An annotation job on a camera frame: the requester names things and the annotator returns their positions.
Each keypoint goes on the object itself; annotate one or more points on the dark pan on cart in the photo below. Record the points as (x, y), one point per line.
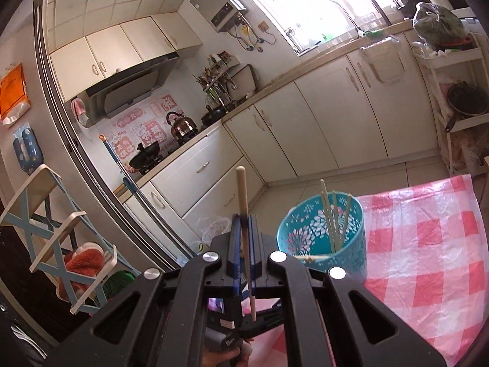
(468, 101)

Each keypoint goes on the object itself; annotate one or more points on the cream door cabinet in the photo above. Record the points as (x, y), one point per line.
(324, 122)

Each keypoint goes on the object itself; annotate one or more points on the white shelf cart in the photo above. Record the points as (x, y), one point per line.
(458, 57)

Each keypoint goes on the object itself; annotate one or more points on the floral trash bin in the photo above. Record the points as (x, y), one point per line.
(216, 231)

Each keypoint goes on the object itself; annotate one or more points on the blue and white rack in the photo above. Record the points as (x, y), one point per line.
(49, 214)

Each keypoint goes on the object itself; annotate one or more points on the red cloth item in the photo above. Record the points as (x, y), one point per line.
(84, 265)

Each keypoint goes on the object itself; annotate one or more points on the gas stove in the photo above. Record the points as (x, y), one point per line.
(151, 165)

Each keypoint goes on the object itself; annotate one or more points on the black frying pan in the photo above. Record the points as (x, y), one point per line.
(214, 114)

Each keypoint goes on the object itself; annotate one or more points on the cream drawer cabinet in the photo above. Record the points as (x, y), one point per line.
(202, 168)

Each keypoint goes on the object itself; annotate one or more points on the range hood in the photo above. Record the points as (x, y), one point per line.
(126, 84)

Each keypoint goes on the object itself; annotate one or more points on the wooden chopstick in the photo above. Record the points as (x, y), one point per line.
(326, 210)
(335, 210)
(242, 191)
(309, 256)

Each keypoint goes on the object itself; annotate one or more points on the chrome faucet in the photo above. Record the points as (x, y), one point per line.
(345, 11)

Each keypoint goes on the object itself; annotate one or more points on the pink hanging towel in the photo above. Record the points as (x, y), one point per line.
(80, 111)

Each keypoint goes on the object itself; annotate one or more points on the white hanging plastic bag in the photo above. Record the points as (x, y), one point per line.
(382, 61)

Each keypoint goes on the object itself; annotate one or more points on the blue wall holder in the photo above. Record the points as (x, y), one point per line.
(28, 153)

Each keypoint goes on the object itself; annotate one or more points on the green cloth item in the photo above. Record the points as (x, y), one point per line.
(120, 285)

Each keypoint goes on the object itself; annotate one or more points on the black wok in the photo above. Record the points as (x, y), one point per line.
(145, 155)

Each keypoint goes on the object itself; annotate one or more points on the metal sliding door frame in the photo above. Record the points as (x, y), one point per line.
(76, 153)

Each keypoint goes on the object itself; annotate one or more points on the beige countertop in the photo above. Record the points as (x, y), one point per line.
(267, 88)

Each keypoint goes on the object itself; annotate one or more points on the cream upper cabinets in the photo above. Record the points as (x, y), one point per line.
(126, 42)

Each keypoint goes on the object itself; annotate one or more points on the steel kettle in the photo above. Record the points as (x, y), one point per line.
(182, 124)

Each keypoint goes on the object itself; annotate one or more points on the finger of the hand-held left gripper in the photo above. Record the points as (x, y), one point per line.
(263, 317)

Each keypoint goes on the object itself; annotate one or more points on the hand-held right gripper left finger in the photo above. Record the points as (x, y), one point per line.
(237, 252)

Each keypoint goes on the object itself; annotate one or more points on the pink printed wall sticker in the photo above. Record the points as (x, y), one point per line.
(149, 126)

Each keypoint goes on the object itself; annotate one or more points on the kitchen window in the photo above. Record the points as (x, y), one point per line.
(313, 4)

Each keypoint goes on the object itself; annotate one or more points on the metal utensil rack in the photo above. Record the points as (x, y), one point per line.
(217, 80)

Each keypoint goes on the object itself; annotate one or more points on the bag of green vegetables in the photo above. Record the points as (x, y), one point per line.
(439, 23)

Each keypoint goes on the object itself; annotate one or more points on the white water heater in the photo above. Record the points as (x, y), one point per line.
(217, 4)

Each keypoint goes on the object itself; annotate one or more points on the teal perforated plastic basket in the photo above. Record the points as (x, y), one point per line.
(298, 233)

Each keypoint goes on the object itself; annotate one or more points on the pink checked plastic tablecloth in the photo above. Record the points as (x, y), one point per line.
(420, 256)

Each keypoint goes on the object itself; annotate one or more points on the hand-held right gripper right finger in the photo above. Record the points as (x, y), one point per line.
(254, 244)

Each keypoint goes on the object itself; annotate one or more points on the orange wall bag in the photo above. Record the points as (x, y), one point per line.
(13, 91)

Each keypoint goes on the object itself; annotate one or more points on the green sponge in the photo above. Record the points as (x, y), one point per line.
(372, 33)

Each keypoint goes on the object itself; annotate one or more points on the person's left hand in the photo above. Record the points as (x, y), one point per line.
(217, 359)

